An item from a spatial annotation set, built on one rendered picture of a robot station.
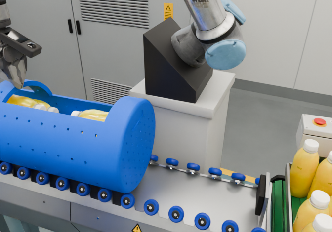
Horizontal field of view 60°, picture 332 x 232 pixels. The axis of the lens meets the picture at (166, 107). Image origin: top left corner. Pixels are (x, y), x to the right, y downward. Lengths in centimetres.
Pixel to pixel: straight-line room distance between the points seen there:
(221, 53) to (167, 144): 45
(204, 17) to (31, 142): 59
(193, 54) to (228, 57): 19
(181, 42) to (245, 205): 56
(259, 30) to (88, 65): 185
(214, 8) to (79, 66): 223
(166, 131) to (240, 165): 149
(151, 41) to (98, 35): 170
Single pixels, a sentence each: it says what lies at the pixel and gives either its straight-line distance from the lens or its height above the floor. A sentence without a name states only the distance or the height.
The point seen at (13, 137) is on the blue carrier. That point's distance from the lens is 93.
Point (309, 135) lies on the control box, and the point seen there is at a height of 108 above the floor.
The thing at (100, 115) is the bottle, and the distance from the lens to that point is 86.
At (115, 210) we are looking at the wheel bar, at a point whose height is 92.
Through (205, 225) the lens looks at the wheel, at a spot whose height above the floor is 96.
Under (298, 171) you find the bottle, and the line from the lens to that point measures 100.
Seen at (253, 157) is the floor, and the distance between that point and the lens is 262.
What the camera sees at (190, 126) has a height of 105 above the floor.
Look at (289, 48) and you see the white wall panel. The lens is 341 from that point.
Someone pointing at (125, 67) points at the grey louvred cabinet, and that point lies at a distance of 257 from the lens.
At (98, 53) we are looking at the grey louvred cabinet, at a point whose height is 73.
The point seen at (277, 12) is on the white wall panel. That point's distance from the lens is 333.
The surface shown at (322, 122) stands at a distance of 107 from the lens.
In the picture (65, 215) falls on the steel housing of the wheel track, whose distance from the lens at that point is 105.
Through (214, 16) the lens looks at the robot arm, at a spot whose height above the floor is 146.
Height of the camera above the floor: 163
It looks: 31 degrees down
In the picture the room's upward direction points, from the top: straight up
